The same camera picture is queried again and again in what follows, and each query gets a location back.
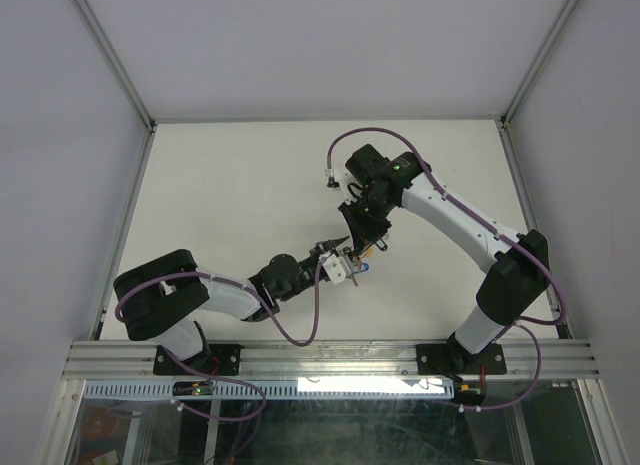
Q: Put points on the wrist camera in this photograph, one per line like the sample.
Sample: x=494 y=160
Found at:
x=337 y=267
x=337 y=178

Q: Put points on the left aluminium frame post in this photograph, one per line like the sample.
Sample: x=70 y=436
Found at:
x=110 y=56

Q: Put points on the keyring with yellow handle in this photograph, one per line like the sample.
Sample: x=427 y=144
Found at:
x=356 y=259

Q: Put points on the white slotted cable duct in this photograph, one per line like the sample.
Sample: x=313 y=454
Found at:
x=299 y=388

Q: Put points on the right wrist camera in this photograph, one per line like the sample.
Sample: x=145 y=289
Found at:
x=337 y=178

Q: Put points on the right aluminium frame post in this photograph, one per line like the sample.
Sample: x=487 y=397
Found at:
x=541 y=57

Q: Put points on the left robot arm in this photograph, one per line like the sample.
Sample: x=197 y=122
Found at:
x=156 y=299

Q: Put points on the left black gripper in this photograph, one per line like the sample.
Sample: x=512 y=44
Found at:
x=325 y=247

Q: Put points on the aluminium frame post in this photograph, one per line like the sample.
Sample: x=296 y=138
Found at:
x=110 y=56
x=541 y=57

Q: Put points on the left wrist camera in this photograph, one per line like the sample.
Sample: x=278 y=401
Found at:
x=337 y=267

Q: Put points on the aluminium mounting rail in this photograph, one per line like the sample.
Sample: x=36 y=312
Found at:
x=515 y=359

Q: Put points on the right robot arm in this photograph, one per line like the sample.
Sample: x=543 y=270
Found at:
x=373 y=186

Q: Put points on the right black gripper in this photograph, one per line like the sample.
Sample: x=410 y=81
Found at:
x=362 y=235

